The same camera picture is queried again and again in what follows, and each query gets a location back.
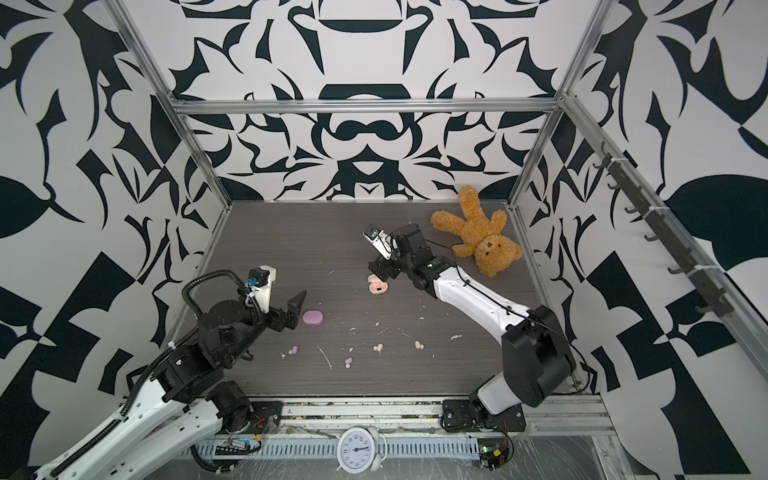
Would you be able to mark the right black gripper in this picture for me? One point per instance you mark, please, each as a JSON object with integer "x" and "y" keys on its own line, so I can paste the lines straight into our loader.
{"x": 381, "y": 264}

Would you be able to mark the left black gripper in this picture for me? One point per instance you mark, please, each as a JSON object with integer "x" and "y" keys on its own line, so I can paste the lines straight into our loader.
{"x": 275, "y": 320}

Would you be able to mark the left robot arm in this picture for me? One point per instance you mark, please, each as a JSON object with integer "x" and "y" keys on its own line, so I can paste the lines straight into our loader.
{"x": 182, "y": 396}

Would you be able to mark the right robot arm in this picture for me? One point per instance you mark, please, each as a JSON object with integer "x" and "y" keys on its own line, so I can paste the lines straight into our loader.
{"x": 537, "y": 358}

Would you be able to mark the brown teddy bear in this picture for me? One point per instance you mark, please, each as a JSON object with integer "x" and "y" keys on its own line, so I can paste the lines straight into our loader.
{"x": 481, "y": 236}

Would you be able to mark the left circuit board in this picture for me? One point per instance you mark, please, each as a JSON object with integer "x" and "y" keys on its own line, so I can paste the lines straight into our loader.
{"x": 239, "y": 447}

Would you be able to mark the circuit board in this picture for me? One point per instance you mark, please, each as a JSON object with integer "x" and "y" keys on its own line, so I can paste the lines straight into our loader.
{"x": 239, "y": 447}
{"x": 496, "y": 456}

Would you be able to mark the white analog clock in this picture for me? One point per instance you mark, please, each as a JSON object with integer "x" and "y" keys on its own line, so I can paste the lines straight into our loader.
{"x": 361, "y": 449}

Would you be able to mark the right circuit board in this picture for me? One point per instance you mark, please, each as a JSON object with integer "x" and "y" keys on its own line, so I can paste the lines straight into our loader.
{"x": 496, "y": 456}

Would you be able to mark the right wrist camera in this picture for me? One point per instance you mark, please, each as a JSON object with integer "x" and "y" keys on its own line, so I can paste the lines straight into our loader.
{"x": 381, "y": 241}

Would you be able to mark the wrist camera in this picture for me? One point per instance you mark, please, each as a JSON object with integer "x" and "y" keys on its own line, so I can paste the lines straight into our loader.
{"x": 381, "y": 241}
{"x": 259, "y": 286}

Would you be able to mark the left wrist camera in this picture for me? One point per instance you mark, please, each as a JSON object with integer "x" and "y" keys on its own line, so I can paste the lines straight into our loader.
{"x": 259, "y": 286}

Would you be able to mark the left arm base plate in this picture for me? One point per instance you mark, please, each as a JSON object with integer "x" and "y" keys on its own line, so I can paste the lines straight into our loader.
{"x": 264, "y": 415}

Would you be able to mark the white slotted cable duct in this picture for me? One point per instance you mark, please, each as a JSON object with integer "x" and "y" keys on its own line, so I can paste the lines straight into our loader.
{"x": 459, "y": 448}

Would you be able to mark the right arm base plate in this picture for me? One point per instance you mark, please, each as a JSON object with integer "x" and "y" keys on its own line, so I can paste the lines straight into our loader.
{"x": 468, "y": 415}

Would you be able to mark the aluminium front rail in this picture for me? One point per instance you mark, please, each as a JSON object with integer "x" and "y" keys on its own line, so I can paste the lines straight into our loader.
{"x": 580, "y": 415}

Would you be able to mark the aluminium frame back bar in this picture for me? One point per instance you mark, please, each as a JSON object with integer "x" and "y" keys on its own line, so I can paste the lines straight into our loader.
{"x": 363, "y": 106}

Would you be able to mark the black wall hook rack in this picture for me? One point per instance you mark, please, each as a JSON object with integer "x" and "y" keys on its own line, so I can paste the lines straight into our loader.
{"x": 668, "y": 230}

